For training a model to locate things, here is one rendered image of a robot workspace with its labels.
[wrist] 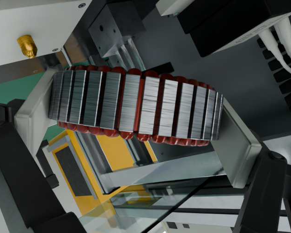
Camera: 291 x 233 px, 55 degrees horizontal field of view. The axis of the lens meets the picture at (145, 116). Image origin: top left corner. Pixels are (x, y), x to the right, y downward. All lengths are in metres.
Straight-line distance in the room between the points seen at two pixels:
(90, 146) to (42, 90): 0.42
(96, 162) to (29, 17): 0.32
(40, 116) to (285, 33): 0.21
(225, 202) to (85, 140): 0.31
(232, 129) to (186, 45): 0.35
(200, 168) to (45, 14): 0.26
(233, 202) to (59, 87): 0.26
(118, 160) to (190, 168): 3.69
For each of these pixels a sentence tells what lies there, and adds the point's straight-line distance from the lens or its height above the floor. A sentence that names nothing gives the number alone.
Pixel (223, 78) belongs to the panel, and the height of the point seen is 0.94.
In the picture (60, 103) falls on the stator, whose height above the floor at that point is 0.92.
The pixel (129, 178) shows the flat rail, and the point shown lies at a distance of 0.50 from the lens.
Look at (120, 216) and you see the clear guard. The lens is 0.44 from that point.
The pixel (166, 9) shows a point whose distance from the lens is 0.22.
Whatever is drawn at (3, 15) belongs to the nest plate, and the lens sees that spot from 0.35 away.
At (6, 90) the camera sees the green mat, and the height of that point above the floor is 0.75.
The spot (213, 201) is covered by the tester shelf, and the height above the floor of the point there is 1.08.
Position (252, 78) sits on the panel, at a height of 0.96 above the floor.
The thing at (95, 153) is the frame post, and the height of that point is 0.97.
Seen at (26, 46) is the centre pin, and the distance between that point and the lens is 0.40.
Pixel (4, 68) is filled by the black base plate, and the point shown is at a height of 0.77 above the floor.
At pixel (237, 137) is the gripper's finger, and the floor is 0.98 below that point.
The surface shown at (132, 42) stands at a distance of 0.45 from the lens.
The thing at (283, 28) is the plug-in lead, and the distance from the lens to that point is 0.28.
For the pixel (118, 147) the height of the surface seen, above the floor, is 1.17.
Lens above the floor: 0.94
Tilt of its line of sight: level
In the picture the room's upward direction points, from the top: 154 degrees clockwise
